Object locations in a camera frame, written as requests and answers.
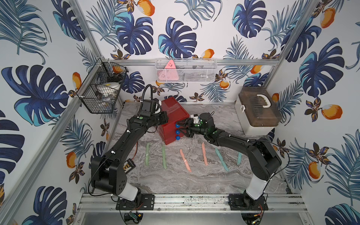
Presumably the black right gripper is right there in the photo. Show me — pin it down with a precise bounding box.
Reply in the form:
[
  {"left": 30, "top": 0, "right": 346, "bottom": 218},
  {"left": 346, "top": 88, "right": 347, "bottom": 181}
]
[{"left": 175, "top": 117, "right": 207, "bottom": 137}]

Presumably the red three-drawer box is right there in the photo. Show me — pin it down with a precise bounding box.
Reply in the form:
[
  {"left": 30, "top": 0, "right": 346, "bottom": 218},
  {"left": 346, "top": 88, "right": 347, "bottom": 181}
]
[{"left": 157, "top": 97, "right": 189, "bottom": 145}]

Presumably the pink fruit knife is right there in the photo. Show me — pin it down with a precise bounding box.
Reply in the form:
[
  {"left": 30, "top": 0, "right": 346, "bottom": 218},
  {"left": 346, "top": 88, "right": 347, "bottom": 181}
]
[
  {"left": 180, "top": 149, "right": 192, "bottom": 173},
  {"left": 202, "top": 142, "right": 208, "bottom": 166}
]

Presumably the teal fruit knife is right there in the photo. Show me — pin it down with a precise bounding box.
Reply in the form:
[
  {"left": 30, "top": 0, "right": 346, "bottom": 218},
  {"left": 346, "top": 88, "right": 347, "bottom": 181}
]
[
  {"left": 237, "top": 152, "right": 242, "bottom": 165},
  {"left": 215, "top": 148, "right": 229, "bottom": 171}
]

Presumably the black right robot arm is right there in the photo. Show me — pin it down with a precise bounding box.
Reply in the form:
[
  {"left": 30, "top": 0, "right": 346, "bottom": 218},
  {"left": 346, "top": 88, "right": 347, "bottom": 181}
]
[{"left": 176, "top": 112, "right": 282, "bottom": 200}]

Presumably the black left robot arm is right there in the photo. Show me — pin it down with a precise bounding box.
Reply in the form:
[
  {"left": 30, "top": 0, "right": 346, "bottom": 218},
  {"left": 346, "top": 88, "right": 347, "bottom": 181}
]
[{"left": 91, "top": 111, "right": 168, "bottom": 202}]

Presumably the green fruit knife left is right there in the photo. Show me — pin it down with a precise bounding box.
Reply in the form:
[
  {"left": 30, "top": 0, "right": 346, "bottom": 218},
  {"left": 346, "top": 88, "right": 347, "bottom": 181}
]
[{"left": 145, "top": 143, "right": 150, "bottom": 166}]

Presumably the green fruit knife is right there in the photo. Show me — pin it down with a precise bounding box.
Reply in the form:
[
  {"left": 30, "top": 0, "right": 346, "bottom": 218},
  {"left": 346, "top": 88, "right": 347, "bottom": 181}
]
[
  {"left": 145, "top": 143, "right": 150, "bottom": 166},
  {"left": 162, "top": 145, "right": 167, "bottom": 169}
]

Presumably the green fruit knife right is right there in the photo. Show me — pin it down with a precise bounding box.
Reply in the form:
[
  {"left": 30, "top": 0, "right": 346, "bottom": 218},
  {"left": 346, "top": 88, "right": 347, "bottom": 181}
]
[{"left": 162, "top": 145, "right": 167, "bottom": 169}]

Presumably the left yellow connector board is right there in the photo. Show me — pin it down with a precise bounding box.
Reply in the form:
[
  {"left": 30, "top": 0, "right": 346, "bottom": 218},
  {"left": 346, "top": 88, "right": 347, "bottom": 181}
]
[{"left": 123, "top": 158, "right": 136, "bottom": 174}]

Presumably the pink triangle object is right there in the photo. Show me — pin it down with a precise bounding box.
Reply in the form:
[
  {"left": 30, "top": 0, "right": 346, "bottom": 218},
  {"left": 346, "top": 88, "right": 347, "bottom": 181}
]
[{"left": 158, "top": 60, "right": 179, "bottom": 82}]

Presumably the white object in basket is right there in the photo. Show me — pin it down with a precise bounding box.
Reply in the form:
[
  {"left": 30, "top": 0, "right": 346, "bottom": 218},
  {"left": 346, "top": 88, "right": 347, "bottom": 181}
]
[{"left": 96, "top": 82, "right": 121, "bottom": 98}]

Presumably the brown lidded storage box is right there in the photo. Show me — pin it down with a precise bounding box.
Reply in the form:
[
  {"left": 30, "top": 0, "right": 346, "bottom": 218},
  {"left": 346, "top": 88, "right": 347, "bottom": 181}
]
[{"left": 235, "top": 86, "right": 282, "bottom": 136}]

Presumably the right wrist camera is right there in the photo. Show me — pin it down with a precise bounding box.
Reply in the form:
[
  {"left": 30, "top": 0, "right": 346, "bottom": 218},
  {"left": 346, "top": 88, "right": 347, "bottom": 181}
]
[{"left": 190, "top": 114, "right": 201, "bottom": 125}]

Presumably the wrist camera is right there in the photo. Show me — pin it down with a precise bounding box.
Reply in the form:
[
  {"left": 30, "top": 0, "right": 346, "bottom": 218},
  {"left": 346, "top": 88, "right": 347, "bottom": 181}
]
[
  {"left": 139, "top": 98, "right": 161, "bottom": 117},
  {"left": 190, "top": 114, "right": 201, "bottom": 125}
]

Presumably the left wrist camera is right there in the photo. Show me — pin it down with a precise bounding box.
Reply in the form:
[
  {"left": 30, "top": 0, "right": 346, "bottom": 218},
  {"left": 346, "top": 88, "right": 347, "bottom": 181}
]
[{"left": 139, "top": 98, "right": 161, "bottom": 117}]

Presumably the clear mesh wall shelf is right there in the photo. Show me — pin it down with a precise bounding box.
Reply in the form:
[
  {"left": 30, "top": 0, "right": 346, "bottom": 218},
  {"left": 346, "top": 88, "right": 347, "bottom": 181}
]
[{"left": 155, "top": 59, "right": 218, "bottom": 83}]

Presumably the black wire basket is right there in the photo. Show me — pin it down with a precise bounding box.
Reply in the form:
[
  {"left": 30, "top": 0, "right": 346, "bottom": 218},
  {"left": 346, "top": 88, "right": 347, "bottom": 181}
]
[{"left": 76, "top": 59, "right": 128, "bottom": 114}]

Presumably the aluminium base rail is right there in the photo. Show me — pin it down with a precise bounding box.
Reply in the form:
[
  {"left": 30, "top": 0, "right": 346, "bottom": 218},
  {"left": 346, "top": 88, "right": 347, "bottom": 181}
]
[{"left": 78, "top": 194, "right": 308, "bottom": 213}]

